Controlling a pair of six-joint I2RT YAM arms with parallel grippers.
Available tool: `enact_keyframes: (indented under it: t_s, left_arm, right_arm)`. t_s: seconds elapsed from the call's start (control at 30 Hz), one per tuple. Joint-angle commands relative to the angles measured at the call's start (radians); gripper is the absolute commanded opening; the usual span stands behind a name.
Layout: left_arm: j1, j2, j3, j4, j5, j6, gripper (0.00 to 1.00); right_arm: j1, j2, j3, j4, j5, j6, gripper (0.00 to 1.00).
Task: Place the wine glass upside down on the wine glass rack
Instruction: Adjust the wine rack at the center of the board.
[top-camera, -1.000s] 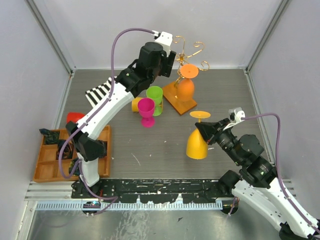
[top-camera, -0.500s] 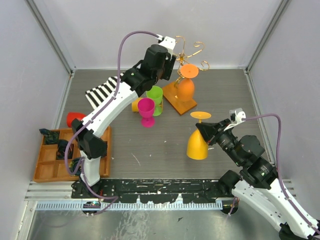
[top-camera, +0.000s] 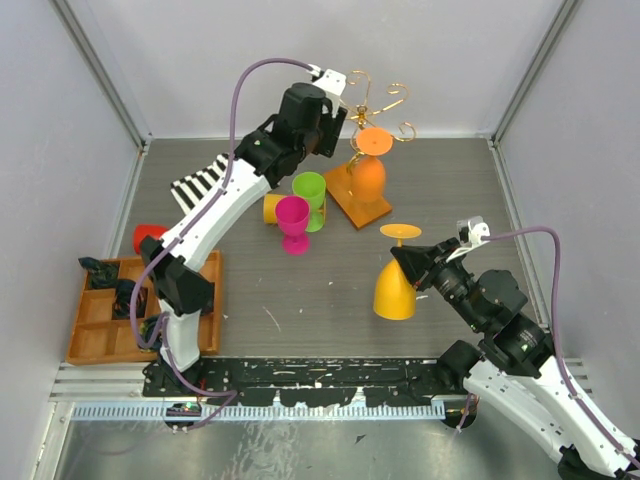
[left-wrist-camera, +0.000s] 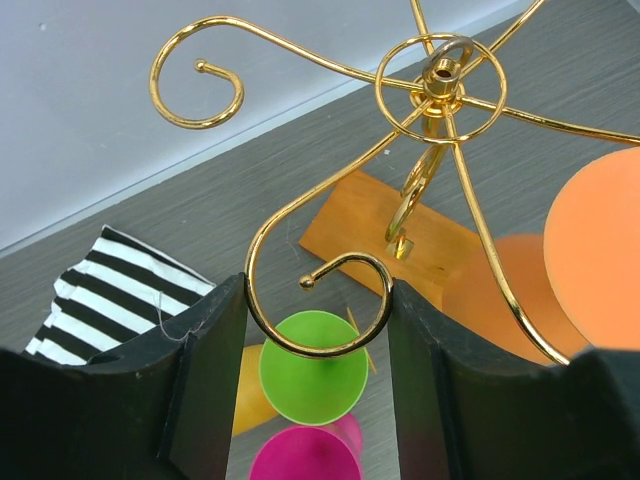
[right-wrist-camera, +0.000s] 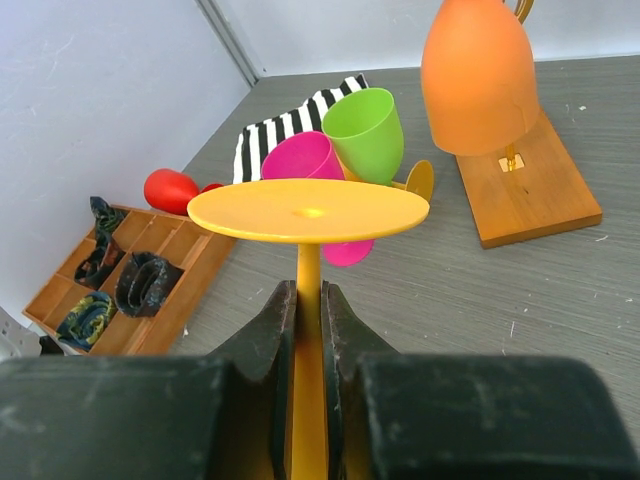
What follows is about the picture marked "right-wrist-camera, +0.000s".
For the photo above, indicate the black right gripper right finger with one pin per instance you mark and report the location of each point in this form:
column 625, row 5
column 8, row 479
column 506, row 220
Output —
column 462, row 416

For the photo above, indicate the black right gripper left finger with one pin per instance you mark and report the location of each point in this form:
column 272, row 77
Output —
column 223, row 415

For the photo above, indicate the yellow-orange plastic wine glass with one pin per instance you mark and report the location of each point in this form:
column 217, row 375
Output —
column 308, row 213

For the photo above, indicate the gold wire wine glass rack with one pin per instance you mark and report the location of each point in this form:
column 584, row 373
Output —
column 528, row 189

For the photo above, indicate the orange plastic wine glass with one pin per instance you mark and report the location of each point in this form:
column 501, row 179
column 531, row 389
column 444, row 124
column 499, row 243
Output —
column 478, row 77

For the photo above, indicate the red plastic wine glass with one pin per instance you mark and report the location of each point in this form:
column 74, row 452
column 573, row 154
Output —
column 171, row 191

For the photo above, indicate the yellow plastic wine glass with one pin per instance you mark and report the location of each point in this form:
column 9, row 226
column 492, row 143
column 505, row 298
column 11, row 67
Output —
column 420, row 180

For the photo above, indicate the magenta plastic wine glass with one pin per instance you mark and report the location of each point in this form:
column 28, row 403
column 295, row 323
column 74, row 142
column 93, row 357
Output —
column 311, row 155

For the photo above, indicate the green plastic wine glass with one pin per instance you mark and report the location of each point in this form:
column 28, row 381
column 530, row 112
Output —
column 365, row 130

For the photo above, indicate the rolled dark blue-floral tie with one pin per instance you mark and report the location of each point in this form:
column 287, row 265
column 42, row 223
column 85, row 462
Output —
column 145, row 283

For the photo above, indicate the rolled blue-yellow tie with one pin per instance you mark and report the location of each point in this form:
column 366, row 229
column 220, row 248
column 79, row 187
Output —
column 87, row 320

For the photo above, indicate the wooden compartment tray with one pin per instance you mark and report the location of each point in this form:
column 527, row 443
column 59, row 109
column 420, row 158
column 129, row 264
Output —
column 198, row 252

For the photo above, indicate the rolled dark orange-floral tie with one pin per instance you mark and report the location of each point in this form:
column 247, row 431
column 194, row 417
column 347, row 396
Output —
column 93, row 271

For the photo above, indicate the black white striped cloth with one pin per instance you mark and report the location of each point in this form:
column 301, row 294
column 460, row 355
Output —
column 257, row 140

